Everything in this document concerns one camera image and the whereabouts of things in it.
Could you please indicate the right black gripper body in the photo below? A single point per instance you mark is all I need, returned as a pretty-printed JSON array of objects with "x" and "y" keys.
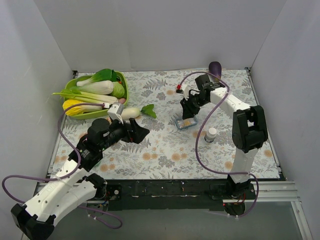
[{"x": 188, "y": 105}]

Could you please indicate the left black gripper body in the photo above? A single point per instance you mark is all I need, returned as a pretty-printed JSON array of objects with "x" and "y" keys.
[{"x": 129, "y": 130}]

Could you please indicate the blue rectangular pill box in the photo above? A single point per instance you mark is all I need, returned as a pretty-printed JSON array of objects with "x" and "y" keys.
[{"x": 185, "y": 123}]

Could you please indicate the white cap pill bottle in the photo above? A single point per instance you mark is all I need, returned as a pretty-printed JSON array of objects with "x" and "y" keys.
[{"x": 210, "y": 135}]

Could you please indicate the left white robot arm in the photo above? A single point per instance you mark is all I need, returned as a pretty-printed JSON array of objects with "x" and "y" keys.
[{"x": 73, "y": 184}]

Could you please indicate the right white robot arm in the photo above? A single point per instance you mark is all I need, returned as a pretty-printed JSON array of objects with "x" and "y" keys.
[{"x": 249, "y": 128}]

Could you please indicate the white radish with leaves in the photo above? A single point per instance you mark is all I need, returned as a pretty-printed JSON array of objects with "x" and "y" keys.
[{"x": 134, "y": 112}]

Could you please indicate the pink radish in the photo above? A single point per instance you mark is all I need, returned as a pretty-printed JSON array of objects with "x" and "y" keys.
[{"x": 122, "y": 100}]

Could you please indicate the purple eggplant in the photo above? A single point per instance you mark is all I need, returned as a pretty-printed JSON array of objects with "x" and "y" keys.
[{"x": 215, "y": 68}]

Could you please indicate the floral table mat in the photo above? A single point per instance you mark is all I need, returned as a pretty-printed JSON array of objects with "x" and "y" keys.
[{"x": 167, "y": 152}]

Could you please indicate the light green cabbage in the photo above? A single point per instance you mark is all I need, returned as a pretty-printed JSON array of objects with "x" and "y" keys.
[{"x": 118, "y": 90}]

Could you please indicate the green plastic basket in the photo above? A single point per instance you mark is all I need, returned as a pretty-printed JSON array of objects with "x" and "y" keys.
[{"x": 103, "y": 112}]

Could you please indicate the green bok choy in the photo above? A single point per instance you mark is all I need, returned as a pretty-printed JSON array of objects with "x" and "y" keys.
[{"x": 105, "y": 74}]

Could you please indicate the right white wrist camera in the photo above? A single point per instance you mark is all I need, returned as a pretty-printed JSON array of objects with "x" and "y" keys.
[{"x": 184, "y": 90}]

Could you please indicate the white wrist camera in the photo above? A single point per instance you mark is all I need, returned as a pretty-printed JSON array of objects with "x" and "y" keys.
[
  {"x": 184, "y": 90},
  {"x": 114, "y": 111}
]

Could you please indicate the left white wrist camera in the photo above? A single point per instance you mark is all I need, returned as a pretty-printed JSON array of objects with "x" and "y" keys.
[{"x": 114, "y": 111}]

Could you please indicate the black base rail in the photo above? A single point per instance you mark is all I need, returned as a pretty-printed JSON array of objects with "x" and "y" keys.
[{"x": 169, "y": 194}]

